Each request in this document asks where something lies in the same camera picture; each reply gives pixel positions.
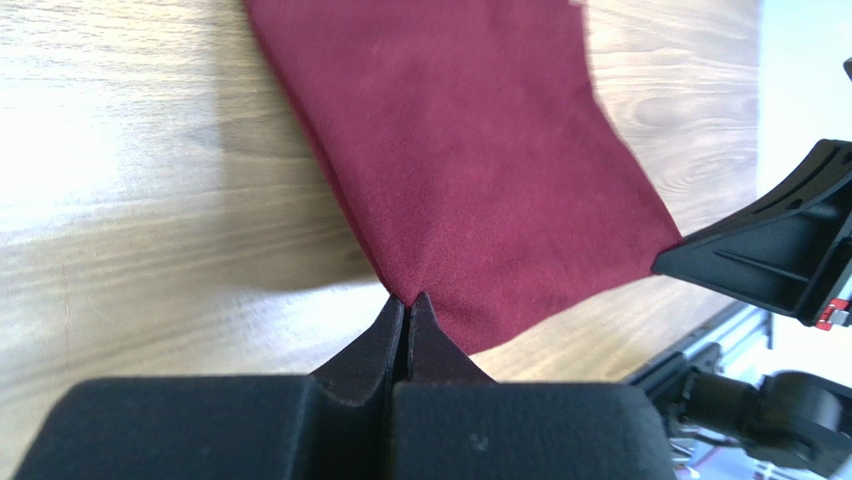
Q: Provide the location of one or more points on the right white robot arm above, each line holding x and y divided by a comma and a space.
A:
791, 419

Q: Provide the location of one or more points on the aluminium rail frame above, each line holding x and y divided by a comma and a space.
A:
722, 339

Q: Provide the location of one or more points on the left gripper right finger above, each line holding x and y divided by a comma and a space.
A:
449, 420

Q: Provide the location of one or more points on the maroon t shirt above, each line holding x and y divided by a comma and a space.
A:
467, 151

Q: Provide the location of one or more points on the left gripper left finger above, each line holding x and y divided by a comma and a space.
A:
329, 424

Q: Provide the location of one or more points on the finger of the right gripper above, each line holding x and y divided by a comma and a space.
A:
789, 252

